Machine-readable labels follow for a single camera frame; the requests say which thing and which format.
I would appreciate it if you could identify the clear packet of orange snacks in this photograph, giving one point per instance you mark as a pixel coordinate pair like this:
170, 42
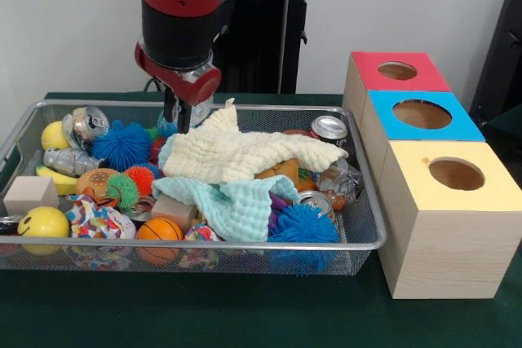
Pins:
342, 187

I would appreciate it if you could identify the yellow smiley ball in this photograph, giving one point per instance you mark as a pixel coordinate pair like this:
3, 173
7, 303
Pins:
42, 221

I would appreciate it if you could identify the toy hamburger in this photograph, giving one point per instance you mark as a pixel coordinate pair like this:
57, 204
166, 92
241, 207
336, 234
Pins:
94, 185

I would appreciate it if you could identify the mint waffle cloth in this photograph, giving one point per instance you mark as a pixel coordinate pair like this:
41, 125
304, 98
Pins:
240, 209

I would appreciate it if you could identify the blue furry monster toy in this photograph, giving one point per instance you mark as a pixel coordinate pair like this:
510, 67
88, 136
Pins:
303, 227

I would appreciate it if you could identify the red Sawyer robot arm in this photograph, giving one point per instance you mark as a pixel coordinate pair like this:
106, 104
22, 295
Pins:
183, 10

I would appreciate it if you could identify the small orange basketball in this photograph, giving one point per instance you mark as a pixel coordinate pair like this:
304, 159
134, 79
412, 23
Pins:
160, 230

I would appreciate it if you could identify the plain wooden cube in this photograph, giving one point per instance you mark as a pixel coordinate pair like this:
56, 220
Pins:
30, 197

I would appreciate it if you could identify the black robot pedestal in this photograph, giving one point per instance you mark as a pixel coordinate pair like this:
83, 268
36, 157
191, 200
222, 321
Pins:
261, 38

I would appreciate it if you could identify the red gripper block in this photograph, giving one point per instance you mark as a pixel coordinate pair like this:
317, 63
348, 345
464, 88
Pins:
191, 85

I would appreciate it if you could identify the cream waffle cloth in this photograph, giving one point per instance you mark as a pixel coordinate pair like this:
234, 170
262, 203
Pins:
244, 152

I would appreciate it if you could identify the blue spiky rubber ball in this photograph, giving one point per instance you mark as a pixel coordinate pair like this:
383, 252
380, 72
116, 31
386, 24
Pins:
120, 140

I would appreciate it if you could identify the dark green side table cloth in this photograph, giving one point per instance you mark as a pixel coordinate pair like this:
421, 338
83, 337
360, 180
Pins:
503, 136

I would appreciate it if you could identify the wooden box with three holes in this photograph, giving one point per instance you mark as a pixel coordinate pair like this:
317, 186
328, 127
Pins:
448, 242

